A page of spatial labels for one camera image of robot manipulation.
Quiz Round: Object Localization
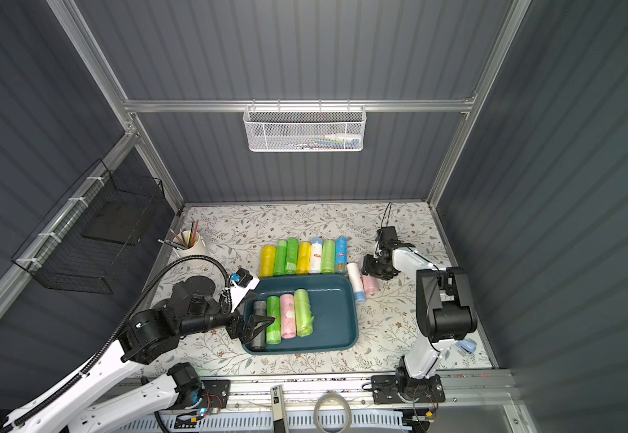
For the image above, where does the white blue trash bag roll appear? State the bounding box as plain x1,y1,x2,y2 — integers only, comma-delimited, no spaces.
309,237,324,274

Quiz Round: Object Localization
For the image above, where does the grey handheld device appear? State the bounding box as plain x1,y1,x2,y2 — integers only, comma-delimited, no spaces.
270,385,290,433

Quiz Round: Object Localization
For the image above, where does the dark green trash bag roll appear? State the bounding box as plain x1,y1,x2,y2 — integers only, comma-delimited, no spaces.
285,237,300,275

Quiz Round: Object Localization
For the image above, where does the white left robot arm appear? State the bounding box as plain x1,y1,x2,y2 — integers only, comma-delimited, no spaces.
0,254,275,432

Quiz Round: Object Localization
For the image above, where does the tape roll ring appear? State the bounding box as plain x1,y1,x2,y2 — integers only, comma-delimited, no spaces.
313,392,354,433

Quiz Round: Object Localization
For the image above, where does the yellow trash bag roll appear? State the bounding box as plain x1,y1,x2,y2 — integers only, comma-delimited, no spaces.
260,245,277,278
296,241,311,275

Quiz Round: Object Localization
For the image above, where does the pale green trash bag roll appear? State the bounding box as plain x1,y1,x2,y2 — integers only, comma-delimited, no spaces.
294,289,313,337

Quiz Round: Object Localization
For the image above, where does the light green trash bag roll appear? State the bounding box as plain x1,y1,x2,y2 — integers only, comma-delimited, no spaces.
321,240,336,274

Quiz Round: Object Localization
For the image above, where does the black wire wall basket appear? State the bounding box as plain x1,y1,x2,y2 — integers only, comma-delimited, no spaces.
12,162,166,295

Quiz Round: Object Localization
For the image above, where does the white wire wall basket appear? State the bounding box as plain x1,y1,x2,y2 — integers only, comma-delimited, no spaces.
243,106,367,153

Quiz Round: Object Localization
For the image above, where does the white pen cup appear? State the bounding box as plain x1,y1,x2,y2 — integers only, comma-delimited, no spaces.
157,220,209,263

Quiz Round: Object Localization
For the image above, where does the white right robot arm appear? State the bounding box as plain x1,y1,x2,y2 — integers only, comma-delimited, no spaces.
363,226,478,405

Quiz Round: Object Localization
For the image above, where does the grey trash bag roll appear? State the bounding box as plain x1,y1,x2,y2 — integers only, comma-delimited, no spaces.
250,301,267,352

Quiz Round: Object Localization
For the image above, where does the pink trash bag roll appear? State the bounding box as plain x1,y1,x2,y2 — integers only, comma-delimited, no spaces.
280,293,297,339
361,275,379,297

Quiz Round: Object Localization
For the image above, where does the bright green trash bag roll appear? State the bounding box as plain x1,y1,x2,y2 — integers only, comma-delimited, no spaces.
274,240,287,276

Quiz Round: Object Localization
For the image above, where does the blue small object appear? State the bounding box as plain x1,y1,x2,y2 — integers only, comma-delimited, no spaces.
455,338,477,357

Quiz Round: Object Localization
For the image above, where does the teal plastic storage box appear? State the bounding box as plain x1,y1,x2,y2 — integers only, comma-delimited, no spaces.
243,274,358,355

